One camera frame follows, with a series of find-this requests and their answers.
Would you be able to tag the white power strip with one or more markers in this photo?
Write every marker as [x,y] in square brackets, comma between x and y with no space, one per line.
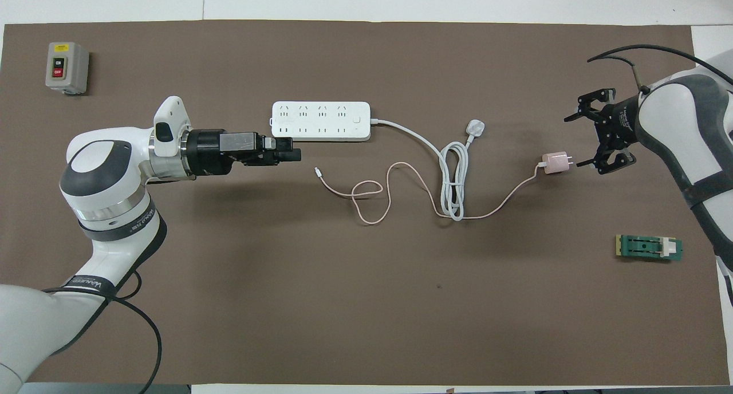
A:
[320,121]

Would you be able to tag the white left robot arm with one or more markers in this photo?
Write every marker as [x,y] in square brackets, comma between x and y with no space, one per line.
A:
[97,170]

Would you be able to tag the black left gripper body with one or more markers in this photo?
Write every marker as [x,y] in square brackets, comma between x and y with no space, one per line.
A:
[229,150]

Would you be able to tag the green knife switch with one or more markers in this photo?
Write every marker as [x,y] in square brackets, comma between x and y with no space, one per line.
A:
[647,248]

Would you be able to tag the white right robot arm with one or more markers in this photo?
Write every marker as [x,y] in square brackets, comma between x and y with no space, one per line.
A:
[687,125]

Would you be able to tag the brown table mat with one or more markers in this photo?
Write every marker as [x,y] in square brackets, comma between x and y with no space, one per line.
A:
[343,302]

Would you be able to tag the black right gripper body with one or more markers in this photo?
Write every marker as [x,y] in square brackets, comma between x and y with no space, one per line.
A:
[621,122]

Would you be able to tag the pink charger adapter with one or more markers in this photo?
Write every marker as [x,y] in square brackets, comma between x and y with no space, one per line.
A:
[555,163]

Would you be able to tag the grey on-off switch box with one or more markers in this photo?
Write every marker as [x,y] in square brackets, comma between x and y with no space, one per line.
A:
[67,67]

